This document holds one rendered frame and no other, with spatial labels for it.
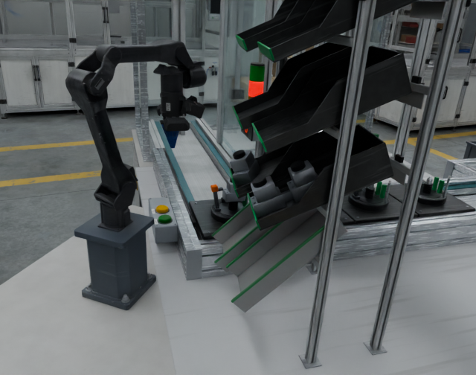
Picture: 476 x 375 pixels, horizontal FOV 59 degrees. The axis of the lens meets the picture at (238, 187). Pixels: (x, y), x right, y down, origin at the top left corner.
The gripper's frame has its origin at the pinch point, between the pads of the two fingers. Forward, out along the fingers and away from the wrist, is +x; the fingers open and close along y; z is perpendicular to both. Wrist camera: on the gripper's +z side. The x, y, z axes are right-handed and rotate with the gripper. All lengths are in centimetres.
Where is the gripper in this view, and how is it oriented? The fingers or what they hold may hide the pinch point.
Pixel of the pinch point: (172, 135)
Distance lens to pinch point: 117.0
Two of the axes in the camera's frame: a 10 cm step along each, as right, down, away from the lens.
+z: 9.6, -0.7, 2.7
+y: -2.8, -4.0, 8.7
